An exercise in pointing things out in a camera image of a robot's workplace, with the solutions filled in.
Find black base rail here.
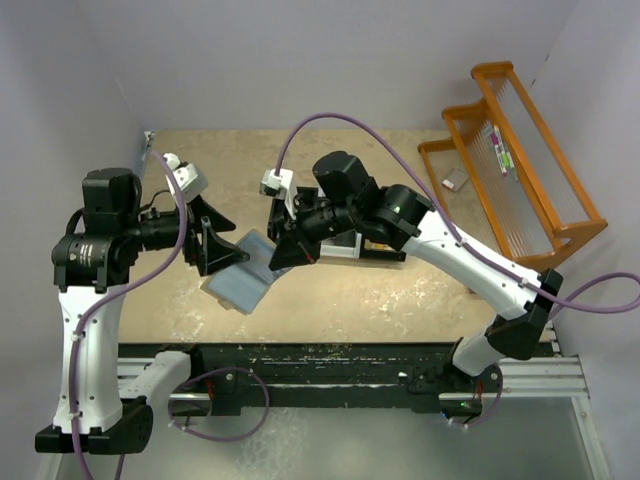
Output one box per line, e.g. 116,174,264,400
118,343,503,416

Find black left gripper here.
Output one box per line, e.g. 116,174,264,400
122,192,249,274

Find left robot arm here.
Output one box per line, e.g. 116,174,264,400
35,163,249,455

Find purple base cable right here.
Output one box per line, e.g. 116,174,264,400
444,367,506,429

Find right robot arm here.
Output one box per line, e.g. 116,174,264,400
260,151,562,391

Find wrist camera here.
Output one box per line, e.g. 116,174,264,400
163,153,208,203
259,169,298,219

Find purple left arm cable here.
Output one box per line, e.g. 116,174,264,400
69,151,191,480

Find small grey red box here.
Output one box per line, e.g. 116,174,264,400
441,167,469,192

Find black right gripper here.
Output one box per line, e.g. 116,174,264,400
270,195,359,267

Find markers on rack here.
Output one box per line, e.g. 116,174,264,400
482,123,519,182

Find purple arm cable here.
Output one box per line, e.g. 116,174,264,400
277,113,640,314
69,151,191,480

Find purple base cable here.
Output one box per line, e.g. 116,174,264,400
444,367,506,429
167,368,271,443

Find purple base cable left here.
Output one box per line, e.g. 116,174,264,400
167,368,271,443

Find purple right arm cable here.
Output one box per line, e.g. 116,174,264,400
277,113,640,314

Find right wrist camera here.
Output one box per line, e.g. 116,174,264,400
259,169,298,219

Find orange wooden rack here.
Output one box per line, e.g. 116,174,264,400
417,61,607,271

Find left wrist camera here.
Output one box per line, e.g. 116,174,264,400
163,153,208,203

